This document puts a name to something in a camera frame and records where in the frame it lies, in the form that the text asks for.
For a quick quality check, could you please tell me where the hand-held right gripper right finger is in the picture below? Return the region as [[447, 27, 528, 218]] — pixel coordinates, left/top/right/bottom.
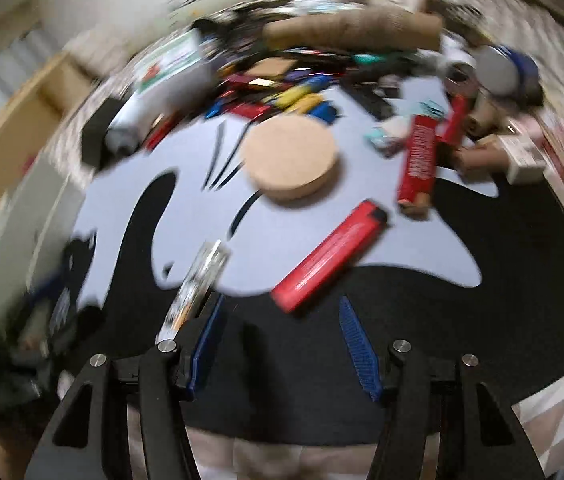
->
[[338, 295, 545, 480]]

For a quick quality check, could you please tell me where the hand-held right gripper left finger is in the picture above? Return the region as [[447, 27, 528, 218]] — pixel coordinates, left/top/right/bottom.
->
[[24, 294, 227, 480]]

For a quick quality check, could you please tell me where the clear silver lighter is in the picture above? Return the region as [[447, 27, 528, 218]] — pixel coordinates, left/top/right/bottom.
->
[[156, 240, 230, 346]]

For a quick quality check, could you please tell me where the large red lighter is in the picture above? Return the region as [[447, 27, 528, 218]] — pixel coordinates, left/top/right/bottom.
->
[[271, 200, 389, 313]]

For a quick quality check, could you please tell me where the white storage box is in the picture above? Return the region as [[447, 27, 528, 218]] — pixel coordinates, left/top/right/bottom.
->
[[0, 160, 87, 311]]

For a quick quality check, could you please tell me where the clear plastic container green label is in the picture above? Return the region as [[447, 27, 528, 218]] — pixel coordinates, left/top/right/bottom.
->
[[134, 30, 217, 96]]

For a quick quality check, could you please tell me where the red printed lighter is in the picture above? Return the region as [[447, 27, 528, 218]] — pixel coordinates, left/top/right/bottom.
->
[[396, 114, 438, 221]]

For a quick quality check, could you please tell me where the cork coaster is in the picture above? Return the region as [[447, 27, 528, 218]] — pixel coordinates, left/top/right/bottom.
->
[[239, 117, 339, 203]]

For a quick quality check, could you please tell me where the checkered blanket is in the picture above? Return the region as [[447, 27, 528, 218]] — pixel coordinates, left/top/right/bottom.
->
[[12, 0, 564, 480]]

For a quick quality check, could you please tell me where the wooden bedside shelf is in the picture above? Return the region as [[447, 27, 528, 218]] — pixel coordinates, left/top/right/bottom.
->
[[0, 55, 97, 201]]

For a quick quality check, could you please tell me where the black cardboard box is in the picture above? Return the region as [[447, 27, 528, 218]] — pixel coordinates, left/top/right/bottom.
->
[[82, 102, 118, 168]]

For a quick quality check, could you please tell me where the group of small wooden stamps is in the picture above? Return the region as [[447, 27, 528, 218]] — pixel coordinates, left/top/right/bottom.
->
[[454, 100, 548, 186]]

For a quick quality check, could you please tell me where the white tumbler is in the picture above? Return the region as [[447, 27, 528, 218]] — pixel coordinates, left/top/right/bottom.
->
[[106, 92, 183, 156]]

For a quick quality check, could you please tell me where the pile of colourful lighters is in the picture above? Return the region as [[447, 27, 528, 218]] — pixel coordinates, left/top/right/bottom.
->
[[207, 50, 413, 122]]

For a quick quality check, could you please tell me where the white curtain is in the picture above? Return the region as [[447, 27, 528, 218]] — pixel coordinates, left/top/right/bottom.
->
[[0, 25, 47, 111]]

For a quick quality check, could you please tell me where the white tape roll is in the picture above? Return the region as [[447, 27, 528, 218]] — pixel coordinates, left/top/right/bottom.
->
[[442, 57, 478, 96]]

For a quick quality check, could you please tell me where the round blue tin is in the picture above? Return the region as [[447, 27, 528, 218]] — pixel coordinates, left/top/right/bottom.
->
[[474, 45, 540, 98]]

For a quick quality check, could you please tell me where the twine roll on cardboard tube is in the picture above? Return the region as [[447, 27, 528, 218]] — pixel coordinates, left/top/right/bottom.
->
[[262, 10, 443, 52]]

